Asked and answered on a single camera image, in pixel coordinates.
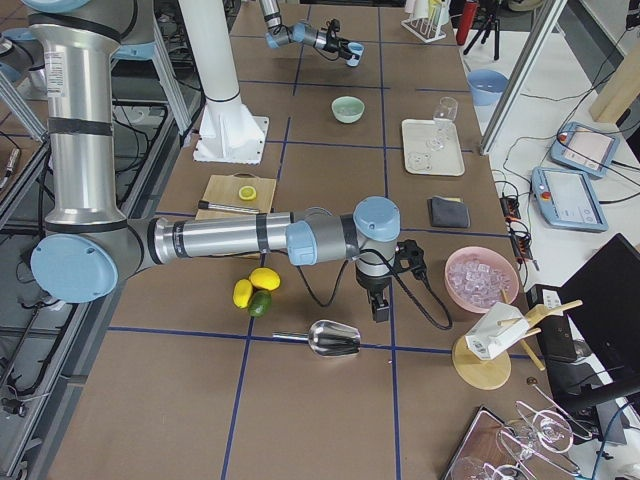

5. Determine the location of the black tray with glasses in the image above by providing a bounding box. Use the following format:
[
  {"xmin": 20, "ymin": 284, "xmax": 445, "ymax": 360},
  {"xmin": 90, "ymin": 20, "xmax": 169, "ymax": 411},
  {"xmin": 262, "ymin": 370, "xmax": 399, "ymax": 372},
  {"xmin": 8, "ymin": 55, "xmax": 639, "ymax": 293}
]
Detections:
[{"xmin": 441, "ymin": 407, "xmax": 582, "ymax": 479}]

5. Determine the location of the green ceramic bowl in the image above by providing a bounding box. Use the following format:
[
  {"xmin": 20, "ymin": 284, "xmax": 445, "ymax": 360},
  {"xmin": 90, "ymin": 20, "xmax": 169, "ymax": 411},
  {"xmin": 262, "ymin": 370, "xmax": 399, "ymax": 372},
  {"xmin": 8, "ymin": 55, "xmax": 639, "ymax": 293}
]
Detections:
[{"xmin": 331, "ymin": 96, "xmax": 365, "ymax": 124}]

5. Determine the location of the pink bowl with ice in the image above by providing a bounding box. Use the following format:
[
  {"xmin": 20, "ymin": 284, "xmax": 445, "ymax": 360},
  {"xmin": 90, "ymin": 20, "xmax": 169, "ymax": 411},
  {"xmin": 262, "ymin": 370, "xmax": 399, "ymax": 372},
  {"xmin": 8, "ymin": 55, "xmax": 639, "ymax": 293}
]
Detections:
[{"xmin": 445, "ymin": 246, "xmax": 520, "ymax": 313}]

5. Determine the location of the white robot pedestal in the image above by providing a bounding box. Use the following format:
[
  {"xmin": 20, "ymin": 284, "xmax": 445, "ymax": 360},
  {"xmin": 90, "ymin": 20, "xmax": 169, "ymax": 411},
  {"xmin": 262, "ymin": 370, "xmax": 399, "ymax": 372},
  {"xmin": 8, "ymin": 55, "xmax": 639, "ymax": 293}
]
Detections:
[{"xmin": 179, "ymin": 0, "xmax": 269, "ymax": 165}]

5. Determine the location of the grey folded cloth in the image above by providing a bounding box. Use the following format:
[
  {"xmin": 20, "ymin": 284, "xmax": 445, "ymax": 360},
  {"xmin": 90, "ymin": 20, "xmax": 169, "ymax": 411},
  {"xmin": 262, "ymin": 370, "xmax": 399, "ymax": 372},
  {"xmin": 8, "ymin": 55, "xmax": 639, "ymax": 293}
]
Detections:
[{"xmin": 428, "ymin": 196, "xmax": 470, "ymax": 228}]

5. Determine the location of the clear wine glass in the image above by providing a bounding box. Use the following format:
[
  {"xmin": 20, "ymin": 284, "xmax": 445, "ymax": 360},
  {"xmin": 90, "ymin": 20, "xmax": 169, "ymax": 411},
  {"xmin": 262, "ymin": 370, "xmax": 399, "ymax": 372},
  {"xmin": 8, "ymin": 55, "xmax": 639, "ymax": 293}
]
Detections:
[{"xmin": 426, "ymin": 96, "xmax": 458, "ymax": 151}]

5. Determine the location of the steel muddler black tip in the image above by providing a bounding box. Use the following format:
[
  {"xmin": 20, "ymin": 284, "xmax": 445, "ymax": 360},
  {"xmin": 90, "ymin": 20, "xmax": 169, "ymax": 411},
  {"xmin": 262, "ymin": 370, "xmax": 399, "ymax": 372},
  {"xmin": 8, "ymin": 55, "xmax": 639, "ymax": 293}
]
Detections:
[{"xmin": 198, "ymin": 200, "xmax": 260, "ymax": 215}]

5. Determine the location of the white wire cup rack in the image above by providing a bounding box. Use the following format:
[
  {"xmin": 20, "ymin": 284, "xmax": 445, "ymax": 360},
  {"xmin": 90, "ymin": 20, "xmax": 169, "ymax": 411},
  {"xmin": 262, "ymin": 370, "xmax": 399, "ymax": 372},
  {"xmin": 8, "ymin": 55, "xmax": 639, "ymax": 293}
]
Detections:
[{"xmin": 401, "ymin": 0, "xmax": 450, "ymax": 43}]

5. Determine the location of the black monitor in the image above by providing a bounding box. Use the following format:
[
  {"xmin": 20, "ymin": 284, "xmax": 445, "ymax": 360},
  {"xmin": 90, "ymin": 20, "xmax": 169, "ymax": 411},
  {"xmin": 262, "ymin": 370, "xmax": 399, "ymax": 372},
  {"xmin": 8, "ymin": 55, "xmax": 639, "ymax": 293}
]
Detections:
[{"xmin": 539, "ymin": 233, "xmax": 639, "ymax": 413}]

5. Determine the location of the far blue teach pendant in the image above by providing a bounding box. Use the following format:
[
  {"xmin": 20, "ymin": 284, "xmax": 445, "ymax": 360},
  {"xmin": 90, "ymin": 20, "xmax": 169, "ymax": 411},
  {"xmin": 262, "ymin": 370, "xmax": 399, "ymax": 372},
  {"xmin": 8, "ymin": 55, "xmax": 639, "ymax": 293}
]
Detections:
[{"xmin": 551, "ymin": 121, "xmax": 620, "ymax": 178}]

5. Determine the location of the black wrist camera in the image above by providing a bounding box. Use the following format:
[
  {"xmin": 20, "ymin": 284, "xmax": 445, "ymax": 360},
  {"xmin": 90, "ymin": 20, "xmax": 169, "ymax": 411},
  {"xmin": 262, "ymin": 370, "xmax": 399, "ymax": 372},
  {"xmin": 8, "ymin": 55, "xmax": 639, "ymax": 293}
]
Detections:
[{"xmin": 394, "ymin": 239, "xmax": 427, "ymax": 281}]

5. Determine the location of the steel ice scoop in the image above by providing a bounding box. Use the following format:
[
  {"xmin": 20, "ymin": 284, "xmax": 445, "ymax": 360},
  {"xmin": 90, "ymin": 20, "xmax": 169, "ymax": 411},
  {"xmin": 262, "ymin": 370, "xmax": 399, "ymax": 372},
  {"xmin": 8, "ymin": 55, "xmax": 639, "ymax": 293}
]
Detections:
[{"xmin": 272, "ymin": 319, "xmax": 361, "ymax": 357}]

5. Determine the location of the blue teach pendant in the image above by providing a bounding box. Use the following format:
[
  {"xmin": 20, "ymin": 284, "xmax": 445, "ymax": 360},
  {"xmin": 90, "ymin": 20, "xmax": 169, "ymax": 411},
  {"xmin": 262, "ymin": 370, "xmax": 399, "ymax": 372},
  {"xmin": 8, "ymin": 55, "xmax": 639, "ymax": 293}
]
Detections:
[
  {"xmin": 531, "ymin": 167, "xmax": 609, "ymax": 233},
  {"xmin": 551, "ymin": 121, "xmax": 620, "ymax": 178}
]

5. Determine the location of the half lemon slice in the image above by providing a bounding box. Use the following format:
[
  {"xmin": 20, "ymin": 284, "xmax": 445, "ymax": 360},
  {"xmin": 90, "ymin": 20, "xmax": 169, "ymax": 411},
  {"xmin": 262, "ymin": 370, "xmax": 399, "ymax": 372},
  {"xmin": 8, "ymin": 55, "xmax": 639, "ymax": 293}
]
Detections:
[{"xmin": 238, "ymin": 185, "xmax": 258, "ymax": 202}]

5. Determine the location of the upside down wine glass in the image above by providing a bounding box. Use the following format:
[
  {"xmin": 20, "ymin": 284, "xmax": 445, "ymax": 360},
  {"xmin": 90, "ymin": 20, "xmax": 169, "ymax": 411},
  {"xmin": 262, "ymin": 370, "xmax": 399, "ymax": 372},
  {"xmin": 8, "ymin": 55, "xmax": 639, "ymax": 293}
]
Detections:
[{"xmin": 515, "ymin": 400, "xmax": 593, "ymax": 454}]

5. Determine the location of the white paper carton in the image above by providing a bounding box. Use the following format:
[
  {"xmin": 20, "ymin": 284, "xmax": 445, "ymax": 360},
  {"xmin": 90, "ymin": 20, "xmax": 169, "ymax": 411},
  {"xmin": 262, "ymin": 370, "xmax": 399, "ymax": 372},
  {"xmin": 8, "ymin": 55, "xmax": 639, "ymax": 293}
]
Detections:
[{"xmin": 464, "ymin": 302, "xmax": 529, "ymax": 361}]

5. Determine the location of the black tripod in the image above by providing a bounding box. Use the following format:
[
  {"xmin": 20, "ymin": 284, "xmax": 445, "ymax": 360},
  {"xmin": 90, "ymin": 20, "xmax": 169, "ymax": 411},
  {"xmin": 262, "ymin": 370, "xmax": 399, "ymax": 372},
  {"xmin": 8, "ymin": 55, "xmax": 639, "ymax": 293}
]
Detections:
[{"xmin": 462, "ymin": 0, "xmax": 503, "ymax": 61}]

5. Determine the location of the wooden stand round base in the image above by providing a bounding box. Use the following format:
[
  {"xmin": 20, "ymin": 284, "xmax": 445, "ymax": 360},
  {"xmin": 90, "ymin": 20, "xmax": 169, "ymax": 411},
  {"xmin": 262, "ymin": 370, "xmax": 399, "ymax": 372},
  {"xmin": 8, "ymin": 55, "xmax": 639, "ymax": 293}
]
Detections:
[{"xmin": 451, "ymin": 292, "xmax": 584, "ymax": 392}]

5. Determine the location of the light blue plastic cup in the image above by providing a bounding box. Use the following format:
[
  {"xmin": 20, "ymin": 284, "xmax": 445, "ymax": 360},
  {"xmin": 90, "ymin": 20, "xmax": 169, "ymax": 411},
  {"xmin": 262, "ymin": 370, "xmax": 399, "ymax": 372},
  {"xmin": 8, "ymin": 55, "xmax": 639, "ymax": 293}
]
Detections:
[{"xmin": 348, "ymin": 42, "xmax": 364, "ymax": 63}]

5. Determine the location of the near blue teach pendant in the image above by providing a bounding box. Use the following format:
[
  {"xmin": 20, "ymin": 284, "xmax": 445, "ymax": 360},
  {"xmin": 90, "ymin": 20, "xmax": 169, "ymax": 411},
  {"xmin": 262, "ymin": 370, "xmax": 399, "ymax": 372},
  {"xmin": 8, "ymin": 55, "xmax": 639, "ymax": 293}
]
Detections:
[{"xmin": 531, "ymin": 167, "xmax": 609, "ymax": 233}]

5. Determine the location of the cream bear tray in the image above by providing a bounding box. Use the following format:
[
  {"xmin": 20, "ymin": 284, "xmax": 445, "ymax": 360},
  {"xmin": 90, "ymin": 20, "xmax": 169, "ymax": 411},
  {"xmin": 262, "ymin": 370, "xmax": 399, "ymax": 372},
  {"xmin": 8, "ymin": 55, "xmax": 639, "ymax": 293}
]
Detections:
[{"xmin": 401, "ymin": 119, "xmax": 465, "ymax": 177}]

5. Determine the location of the yellow lemon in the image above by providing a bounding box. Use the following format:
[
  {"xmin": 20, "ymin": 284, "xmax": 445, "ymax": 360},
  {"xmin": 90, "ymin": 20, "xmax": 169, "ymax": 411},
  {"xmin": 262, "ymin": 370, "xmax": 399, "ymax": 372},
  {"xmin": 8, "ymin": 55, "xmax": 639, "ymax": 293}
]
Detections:
[
  {"xmin": 232, "ymin": 278, "xmax": 253, "ymax": 309},
  {"xmin": 249, "ymin": 267, "xmax": 281, "ymax": 291}
]

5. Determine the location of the green lime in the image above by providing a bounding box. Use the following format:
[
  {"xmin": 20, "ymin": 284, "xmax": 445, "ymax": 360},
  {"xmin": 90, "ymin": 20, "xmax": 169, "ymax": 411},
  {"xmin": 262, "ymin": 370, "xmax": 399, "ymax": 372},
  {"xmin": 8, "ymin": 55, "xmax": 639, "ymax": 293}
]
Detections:
[{"xmin": 247, "ymin": 290, "xmax": 272, "ymax": 318}]

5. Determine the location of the blue bowl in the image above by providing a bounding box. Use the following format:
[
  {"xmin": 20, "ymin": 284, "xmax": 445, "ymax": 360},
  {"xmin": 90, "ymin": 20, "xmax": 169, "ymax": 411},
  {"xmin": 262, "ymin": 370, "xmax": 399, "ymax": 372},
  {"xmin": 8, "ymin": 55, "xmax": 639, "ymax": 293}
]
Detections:
[{"xmin": 467, "ymin": 69, "xmax": 509, "ymax": 106}]

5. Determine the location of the aluminium frame post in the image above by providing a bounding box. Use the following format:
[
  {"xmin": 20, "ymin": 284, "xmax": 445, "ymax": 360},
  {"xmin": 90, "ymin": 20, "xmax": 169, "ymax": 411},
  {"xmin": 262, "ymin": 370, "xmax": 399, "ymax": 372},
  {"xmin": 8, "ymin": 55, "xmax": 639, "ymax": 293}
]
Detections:
[{"xmin": 479, "ymin": 0, "xmax": 568, "ymax": 155}]

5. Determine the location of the wooden cutting board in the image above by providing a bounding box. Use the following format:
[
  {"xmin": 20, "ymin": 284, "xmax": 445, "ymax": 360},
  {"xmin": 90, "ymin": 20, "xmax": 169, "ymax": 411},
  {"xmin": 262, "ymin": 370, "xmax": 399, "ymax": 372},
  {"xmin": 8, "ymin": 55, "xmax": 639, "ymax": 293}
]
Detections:
[{"xmin": 192, "ymin": 173, "xmax": 278, "ymax": 260}]

